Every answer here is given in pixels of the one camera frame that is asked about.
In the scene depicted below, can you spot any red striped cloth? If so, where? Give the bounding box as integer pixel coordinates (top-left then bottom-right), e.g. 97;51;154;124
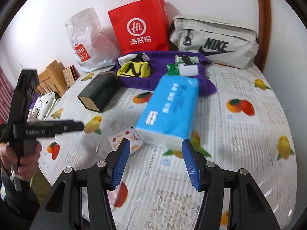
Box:
0;65;15;122

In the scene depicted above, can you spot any grey waist bag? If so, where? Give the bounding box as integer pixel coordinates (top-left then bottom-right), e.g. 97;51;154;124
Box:
169;15;259;69

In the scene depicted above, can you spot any white sponge block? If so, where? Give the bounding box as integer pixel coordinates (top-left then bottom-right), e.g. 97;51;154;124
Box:
179;63;198;76

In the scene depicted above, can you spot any person's left forearm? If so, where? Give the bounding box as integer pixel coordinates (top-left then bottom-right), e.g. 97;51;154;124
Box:
0;163;41;221

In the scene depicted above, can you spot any purple towel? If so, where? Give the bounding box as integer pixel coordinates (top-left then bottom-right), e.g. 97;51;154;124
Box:
115;51;217;97

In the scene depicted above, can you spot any yellow pouch with black straps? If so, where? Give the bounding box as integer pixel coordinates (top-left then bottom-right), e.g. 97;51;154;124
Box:
117;52;152;78

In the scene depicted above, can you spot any clear plastic bag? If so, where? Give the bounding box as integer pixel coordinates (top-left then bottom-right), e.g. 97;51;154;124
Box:
175;55;200;64

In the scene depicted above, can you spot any dark metal tin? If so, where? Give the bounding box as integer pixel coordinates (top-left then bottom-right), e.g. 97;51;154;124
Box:
77;71;118;113

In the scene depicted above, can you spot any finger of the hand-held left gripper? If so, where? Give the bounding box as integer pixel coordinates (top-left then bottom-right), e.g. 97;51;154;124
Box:
7;68;39;126
12;120;85;139

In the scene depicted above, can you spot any spotted white pillow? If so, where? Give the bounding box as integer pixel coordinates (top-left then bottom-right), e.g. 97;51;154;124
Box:
27;92;61;121

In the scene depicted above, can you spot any small fruit printed packet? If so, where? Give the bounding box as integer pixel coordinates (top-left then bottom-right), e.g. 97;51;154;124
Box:
108;127;144;154

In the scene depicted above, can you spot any black ridged strap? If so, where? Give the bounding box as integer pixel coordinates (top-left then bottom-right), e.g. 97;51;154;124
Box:
181;55;195;67

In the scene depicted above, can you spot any red paper bag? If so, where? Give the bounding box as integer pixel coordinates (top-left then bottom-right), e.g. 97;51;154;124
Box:
107;0;171;55

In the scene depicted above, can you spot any wooden door frame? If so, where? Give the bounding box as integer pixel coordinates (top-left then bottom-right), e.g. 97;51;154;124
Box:
254;0;271;73

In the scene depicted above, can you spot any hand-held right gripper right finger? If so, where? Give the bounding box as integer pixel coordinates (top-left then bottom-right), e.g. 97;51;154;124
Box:
181;139;281;230

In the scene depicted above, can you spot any green packet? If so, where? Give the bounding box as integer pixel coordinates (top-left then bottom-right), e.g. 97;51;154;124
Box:
167;62;181;76

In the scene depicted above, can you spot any printed cardboard box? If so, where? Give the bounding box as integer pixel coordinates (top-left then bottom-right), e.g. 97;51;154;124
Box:
62;65;78;88

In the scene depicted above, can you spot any person's left hand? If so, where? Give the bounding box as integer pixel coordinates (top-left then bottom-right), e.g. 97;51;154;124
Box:
0;142;42;180

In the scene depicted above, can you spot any white plastic shopping bag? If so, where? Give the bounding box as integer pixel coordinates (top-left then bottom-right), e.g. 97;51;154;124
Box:
65;8;121;73

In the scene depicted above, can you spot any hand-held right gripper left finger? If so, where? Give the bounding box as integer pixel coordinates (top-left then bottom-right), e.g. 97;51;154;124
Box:
29;138;131;230

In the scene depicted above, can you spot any blue tissue pack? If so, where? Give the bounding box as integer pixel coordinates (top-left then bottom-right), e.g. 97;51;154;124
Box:
134;75;200;149

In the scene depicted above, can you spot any fruit printed table cover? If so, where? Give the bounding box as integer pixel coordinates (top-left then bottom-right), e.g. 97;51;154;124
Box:
24;63;300;230

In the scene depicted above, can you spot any white tissue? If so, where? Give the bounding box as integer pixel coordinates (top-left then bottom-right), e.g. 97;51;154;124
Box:
119;54;150;65

